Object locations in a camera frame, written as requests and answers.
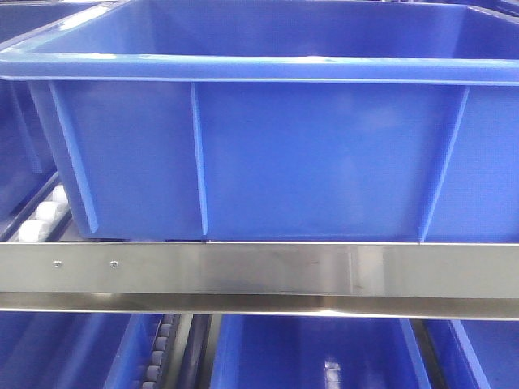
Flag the blue target box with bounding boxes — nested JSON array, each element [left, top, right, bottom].
[[1, 1, 518, 243]]

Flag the white rollers under box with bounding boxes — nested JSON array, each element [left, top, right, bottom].
[[15, 184, 70, 242]]

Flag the blue bin below centre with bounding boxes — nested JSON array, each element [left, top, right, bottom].
[[210, 314, 431, 388]]

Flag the blue bin below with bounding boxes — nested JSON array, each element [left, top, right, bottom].
[[1, 312, 162, 388], [426, 319, 518, 388], [210, 314, 431, 388]]

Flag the steel front cross bar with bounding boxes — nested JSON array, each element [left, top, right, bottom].
[[1, 242, 518, 320]]

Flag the grey rollers lower shelf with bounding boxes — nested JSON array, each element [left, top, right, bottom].
[[137, 314, 180, 389]]

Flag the blue bin far left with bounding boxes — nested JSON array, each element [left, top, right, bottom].
[[0, 2, 110, 228]]

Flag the blue bin below right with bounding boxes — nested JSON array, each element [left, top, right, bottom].
[[426, 319, 518, 388]]

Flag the blue bin below left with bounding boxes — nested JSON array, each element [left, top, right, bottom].
[[1, 312, 162, 388]]

